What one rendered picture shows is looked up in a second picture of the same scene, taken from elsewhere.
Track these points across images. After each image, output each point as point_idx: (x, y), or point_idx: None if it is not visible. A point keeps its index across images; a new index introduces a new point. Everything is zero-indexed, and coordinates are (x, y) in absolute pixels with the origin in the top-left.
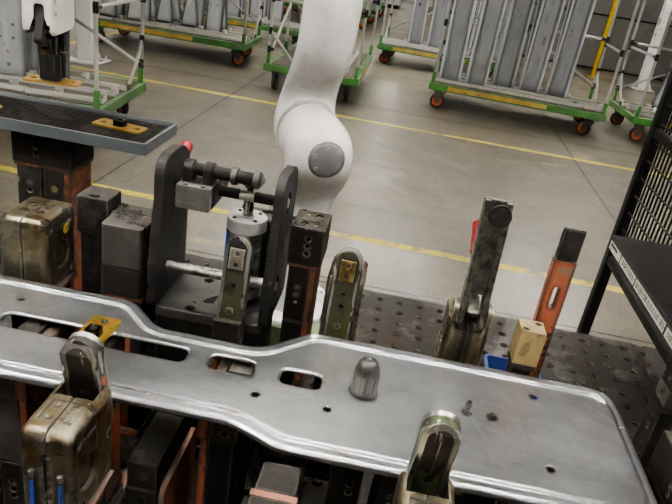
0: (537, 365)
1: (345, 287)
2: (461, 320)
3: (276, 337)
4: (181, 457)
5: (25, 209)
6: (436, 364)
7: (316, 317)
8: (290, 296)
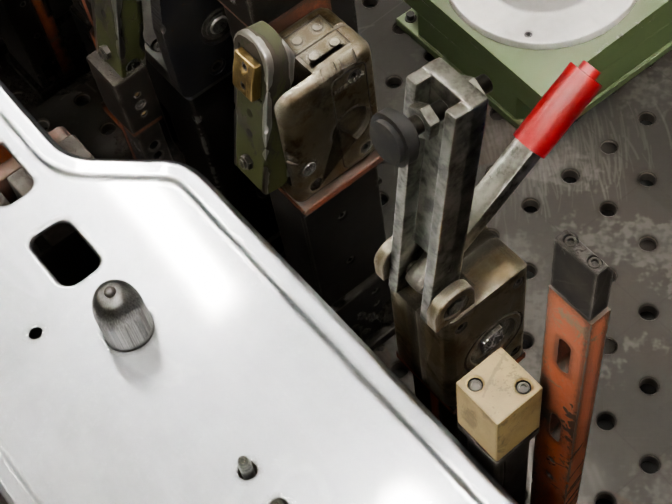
0: (563, 449)
1: (251, 102)
2: (393, 285)
3: (469, 49)
4: None
5: None
6: (325, 339)
7: (558, 38)
8: None
